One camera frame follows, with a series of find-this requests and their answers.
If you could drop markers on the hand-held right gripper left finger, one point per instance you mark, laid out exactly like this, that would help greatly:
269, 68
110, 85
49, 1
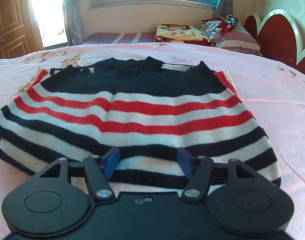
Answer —
112, 162

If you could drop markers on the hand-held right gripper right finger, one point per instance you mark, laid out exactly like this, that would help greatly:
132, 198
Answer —
185, 162

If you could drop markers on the striped knit sweater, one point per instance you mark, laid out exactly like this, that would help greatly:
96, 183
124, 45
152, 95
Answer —
142, 110

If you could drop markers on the pink floral bed sheet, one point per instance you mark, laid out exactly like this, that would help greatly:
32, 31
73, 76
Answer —
280, 100

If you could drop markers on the brown wooden door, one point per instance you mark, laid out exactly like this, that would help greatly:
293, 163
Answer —
13, 22

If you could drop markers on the striped mattress cover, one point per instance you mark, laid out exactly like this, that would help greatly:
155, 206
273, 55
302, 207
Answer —
112, 38

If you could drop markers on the folded yellow printed blanket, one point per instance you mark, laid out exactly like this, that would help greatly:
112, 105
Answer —
180, 33

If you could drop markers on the striped pillow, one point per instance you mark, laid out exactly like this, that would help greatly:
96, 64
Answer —
236, 40

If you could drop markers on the shiny ribbon bow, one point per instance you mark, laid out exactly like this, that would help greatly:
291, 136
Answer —
229, 20

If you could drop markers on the red white-trimmed headboard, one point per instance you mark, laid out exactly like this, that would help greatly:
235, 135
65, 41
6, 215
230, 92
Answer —
275, 37

